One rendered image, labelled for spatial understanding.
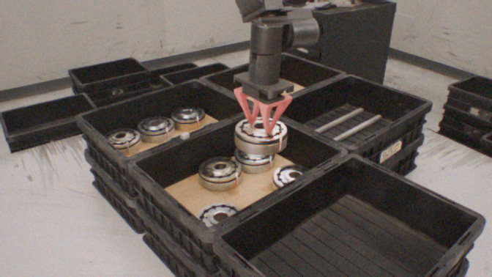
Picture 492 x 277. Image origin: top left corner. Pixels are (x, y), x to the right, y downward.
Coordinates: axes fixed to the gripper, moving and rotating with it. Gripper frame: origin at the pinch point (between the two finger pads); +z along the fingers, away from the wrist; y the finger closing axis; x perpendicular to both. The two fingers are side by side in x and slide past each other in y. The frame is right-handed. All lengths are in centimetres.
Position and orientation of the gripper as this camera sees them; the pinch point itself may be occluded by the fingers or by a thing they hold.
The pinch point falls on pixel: (260, 124)
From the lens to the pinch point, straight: 78.5
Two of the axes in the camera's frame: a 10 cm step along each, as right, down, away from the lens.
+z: -0.5, 8.8, 4.7
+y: -6.6, -3.8, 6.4
